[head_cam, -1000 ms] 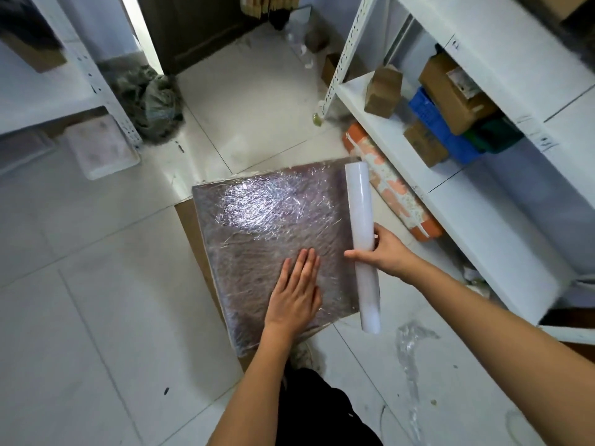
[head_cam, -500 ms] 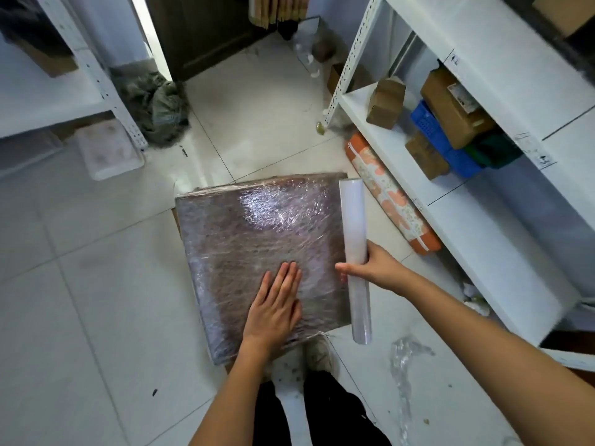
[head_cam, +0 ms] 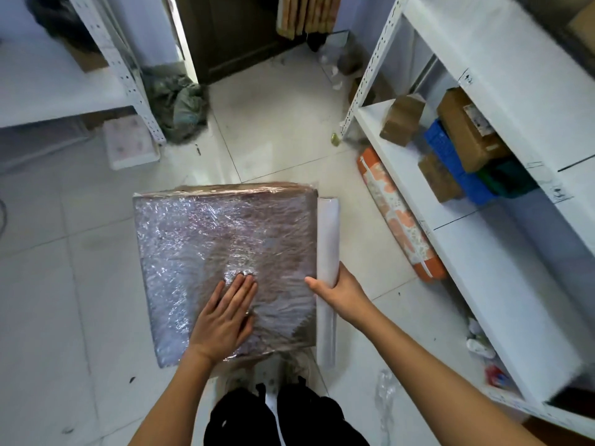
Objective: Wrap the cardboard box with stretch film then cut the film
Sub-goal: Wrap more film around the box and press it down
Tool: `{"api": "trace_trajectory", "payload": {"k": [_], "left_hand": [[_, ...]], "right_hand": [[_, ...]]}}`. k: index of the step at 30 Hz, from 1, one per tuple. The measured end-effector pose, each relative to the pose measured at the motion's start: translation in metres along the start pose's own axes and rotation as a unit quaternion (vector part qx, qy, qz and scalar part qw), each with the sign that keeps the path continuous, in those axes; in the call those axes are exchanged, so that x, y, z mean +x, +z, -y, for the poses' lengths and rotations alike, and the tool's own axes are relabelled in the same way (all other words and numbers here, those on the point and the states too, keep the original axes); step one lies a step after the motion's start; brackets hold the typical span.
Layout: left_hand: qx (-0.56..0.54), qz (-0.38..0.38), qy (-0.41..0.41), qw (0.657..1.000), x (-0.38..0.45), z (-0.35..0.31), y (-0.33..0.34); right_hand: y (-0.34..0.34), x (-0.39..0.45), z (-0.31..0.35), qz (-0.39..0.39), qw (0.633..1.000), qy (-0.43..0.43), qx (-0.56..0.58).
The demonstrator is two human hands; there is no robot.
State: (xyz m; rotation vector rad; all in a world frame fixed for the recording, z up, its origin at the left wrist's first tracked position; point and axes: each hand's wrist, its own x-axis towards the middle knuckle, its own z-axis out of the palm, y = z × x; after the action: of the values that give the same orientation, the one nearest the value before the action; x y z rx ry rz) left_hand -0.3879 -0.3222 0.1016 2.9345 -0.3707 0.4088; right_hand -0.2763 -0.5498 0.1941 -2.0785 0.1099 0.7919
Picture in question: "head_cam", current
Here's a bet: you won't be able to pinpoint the person's left hand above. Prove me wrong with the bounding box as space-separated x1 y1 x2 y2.
188 272 259 367

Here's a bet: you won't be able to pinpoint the person's right hand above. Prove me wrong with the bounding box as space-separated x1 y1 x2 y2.
304 261 373 331

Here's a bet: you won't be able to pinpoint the clear stretch film roll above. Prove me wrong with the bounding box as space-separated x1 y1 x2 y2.
315 196 341 373

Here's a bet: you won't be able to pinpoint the film-wrapped brown cardboard box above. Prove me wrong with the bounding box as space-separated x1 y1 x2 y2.
132 181 322 370

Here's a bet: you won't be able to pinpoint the person's left forearm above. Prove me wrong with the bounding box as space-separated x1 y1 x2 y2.
128 343 219 446

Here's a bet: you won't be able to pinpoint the person's right forearm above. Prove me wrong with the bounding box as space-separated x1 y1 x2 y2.
353 302 547 446

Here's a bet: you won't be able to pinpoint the person's black trousers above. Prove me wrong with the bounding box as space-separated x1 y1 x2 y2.
203 376 371 446

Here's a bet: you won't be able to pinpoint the orange floral rolled package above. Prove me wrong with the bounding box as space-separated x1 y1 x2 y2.
356 147 448 283

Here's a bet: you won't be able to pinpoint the crumpled clear film scrap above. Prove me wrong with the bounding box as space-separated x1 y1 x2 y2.
374 369 401 435

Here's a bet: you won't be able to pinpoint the speckled brown cardboard box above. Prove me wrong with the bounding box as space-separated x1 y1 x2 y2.
417 151 466 204

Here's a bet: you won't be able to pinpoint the crumpled white paper trash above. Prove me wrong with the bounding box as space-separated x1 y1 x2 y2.
466 317 497 361

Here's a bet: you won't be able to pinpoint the white foam box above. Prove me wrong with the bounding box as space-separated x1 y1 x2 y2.
102 114 161 171

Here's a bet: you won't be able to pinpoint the blue plastic crate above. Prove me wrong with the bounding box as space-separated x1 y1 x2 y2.
423 119 499 206

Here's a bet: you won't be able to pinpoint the small brown cardboard box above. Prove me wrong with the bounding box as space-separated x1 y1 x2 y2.
379 93 427 147

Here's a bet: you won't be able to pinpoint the tall white metal shelf rack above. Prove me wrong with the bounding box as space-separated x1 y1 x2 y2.
339 0 595 439

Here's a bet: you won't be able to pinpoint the green crumpled sack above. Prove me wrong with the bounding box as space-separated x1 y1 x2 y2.
141 73 209 145

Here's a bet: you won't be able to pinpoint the red and blue wrapper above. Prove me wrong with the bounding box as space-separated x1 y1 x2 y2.
483 364 510 390

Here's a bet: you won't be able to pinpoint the labelled brown cardboard box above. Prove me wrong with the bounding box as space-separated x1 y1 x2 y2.
436 86 513 174

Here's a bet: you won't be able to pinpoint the dark green box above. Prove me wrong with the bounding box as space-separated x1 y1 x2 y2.
478 157 541 200

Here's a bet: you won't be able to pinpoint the clear plastic bag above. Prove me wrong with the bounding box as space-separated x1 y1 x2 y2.
318 31 364 91

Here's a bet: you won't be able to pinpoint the dark wooden door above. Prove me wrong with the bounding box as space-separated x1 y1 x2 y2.
173 0 308 85

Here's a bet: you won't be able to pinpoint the low white metal shelf rack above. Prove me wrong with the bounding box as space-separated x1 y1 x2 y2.
0 0 167 145

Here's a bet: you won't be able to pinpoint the open brown carton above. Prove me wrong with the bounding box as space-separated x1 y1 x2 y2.
61 38 110 73

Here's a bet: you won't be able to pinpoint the stack of flat cardboard sheets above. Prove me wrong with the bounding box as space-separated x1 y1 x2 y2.
276 0 343 41

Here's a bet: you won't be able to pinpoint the dark bag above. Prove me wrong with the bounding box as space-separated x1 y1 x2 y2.
25 0 101 52

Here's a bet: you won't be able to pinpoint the tan cardboard box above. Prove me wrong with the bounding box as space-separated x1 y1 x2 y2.
566 2 595 43

